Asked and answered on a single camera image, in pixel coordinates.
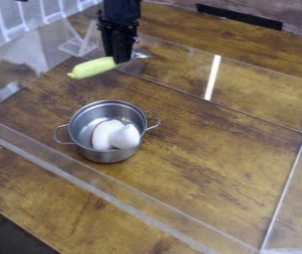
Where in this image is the white mushroom toy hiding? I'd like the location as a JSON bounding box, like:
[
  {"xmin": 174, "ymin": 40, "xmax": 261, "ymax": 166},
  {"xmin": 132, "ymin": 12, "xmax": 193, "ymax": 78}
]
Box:
[{"xmin": 89, "ymin": 120, "xmax": 140, "ymax": 151}]

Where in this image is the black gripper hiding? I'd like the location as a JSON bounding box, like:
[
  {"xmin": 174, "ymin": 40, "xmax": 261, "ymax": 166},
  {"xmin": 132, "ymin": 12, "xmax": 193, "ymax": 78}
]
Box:
[{"xmin": 97, "ymin": 0, "xmax": 142, "ymax": 64}]

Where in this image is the small steel pot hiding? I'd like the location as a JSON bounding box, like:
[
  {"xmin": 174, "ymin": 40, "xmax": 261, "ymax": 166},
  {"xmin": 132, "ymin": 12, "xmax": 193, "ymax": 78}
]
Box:
[{"xmin": 53, "ymin": 99, "xmax": 162, "ymax": 164}]

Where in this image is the black bar on wall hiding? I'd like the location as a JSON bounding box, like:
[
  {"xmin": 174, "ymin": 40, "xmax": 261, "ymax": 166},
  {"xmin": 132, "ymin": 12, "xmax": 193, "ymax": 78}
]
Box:
[{"xmin": 197, "ymin": 3, "xmax": 284, "ymax": 31}]

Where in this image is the clear acrylic enclosure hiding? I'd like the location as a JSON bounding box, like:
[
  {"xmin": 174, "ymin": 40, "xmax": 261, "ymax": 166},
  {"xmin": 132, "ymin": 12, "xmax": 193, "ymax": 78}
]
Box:
[{"xmin": 0, "ymin": 22, "xmax": 302, "ymax": 254}]

